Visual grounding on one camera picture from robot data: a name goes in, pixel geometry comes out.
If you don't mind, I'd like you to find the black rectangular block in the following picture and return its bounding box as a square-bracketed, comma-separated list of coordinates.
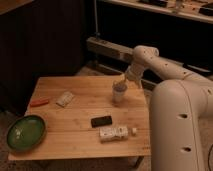
[91, 116, 112, 128]

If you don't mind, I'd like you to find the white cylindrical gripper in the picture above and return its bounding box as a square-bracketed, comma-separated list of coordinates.
[117, 63, 144, 88]

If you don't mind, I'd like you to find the white snack packet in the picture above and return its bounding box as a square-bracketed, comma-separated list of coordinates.
[56, 91, 74, 107]

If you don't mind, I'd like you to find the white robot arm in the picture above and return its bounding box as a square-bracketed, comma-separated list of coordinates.
[125, 45, 213, 171]

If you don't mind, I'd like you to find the wooden table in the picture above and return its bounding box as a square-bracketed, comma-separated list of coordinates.
[8, 76, 150, 160]

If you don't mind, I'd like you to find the white ceramic cup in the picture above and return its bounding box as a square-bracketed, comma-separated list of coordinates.
[112, 81, 127, 103]

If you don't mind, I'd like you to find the orange carrot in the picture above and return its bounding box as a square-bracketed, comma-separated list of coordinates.
[30, 99, 49, 107]

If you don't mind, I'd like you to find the clear plastic bottle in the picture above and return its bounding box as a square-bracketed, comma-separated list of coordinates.
[99, 126, 138, 142]

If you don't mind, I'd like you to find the background shelf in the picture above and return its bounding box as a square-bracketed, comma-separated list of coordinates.
[101, 0, 213, 24]

